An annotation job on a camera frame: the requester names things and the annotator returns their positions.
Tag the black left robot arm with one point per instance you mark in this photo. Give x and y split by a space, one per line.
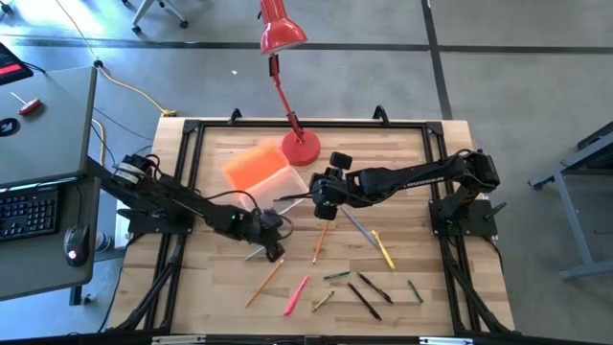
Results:
182 203

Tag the grey metal cart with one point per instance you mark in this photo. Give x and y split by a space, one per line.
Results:
569 211

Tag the black monitor with red bar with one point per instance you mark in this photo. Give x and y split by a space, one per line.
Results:
12 67

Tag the dark olive crayon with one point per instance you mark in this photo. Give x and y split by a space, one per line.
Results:
415 291

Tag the orange plastic box lid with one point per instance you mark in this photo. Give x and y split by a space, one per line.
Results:
254 165

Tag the black aluminium table frame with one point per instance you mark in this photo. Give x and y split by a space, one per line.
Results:
335 123

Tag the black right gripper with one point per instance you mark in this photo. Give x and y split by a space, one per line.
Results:
328 189

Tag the black floor plug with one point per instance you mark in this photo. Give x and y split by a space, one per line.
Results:
98 63

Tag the office chair with white legs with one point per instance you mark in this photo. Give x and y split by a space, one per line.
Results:
143 10

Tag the teal pencil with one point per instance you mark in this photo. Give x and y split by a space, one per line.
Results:
255 253

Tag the round black sticker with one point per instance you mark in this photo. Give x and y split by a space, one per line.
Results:
8 127

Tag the dark green crayon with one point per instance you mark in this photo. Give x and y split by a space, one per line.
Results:
336 275

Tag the black keyboard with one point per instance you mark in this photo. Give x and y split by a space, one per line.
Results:
29 215

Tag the silver frame bracket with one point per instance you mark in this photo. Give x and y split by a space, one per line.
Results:
445 341
177 340

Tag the lime green melon crayon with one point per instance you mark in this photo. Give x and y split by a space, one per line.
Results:
323 301

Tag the red desk lamp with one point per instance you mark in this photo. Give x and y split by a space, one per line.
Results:
282 33

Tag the light blue pencil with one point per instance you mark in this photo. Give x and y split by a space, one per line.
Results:
358 225

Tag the orange pencil with eraser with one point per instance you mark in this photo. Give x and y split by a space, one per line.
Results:
264 282
320 242

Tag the black computer mouse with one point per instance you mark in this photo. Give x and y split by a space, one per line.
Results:
76 246

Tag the clear plastic supply box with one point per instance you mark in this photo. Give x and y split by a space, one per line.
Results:
282 184

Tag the pink marker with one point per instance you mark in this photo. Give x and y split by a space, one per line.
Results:
296 295

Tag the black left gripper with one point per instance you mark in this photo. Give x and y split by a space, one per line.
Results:
268 225

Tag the white and blue cup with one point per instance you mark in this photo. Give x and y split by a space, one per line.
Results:
102 242

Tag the black pen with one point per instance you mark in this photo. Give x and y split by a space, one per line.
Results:
374 287
364 301

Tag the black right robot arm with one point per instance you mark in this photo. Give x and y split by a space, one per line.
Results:
407 179

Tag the grey desk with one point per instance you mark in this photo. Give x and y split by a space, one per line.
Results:
48 144

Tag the yellow pencil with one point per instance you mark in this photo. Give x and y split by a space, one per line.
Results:
383 249

